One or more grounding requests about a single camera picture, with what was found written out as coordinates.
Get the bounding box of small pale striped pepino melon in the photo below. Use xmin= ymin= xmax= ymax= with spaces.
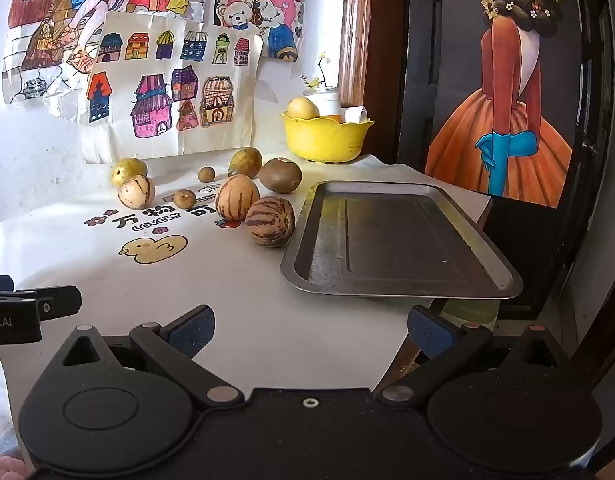
xmin=118 ymin=174 xmax=156 ymax=210

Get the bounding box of yellow pear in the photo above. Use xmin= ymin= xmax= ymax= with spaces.
xmin=111 ymin=158 xmax=148 ymax=187

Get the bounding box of dark door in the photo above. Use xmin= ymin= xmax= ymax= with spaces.
xmin=395 ymin=0 xmax=615 ymax=321

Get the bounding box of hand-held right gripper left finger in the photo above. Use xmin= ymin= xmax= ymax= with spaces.
xmin=62 ymin=304 xmax=244 ymax=408

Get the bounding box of brown wooden frame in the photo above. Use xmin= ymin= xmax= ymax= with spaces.
xmin=337 ymin=0 xmax=408 ymax=116

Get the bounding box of white plastic jar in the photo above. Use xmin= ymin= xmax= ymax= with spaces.
xmin=304 ymin=87 xmax=341 ymax=117

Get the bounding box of colourful houses drawing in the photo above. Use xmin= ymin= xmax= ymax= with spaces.
xmin=78 ymin=10 xmax=264 ymax=165

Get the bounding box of pale green object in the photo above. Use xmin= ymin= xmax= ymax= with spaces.
xmin=440 ymin=297 xmax=501 ymax=333

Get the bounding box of green-yellow mango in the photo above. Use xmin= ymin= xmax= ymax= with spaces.
xmin=228 ymin=147 xmax=263 ymax=179

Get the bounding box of yellow artificial flower sprig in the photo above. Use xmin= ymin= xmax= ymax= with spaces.
xmin=300 ymin=51 xmax=333 ymax=91

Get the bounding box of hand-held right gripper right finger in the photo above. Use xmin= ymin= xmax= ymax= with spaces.
xmin=380 ymin=306 xmax=569 ymax=407

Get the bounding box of yellow round fruit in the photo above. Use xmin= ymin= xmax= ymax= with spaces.
xmin=286 ymin=96 xmax=321 ymax=121

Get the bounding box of children cartoon drawing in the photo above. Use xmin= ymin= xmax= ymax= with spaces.
xmin=2 ymin=0 xmax=223 ymax=121

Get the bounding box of dark metal baking tray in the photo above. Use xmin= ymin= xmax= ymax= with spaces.
xmin=280 ymin=181 xmax=524 ymax=301

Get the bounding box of brown kiwi with sticker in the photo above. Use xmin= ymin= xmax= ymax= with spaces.
xmin=258 ymin=157 xmax=303 ymax=194

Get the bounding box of orange dress girl poster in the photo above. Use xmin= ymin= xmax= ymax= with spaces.
xmin=425 ymin=0 xmax=585 ymax=210

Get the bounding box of yellow scalloped plastic bowl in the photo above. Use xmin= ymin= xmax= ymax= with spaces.
xmin=280 ymin=110 xmax=375 ymax=165

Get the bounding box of dark striped pepino melon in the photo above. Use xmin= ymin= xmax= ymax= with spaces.
xmin=244 ymin=196 xmax=296 ymax=248

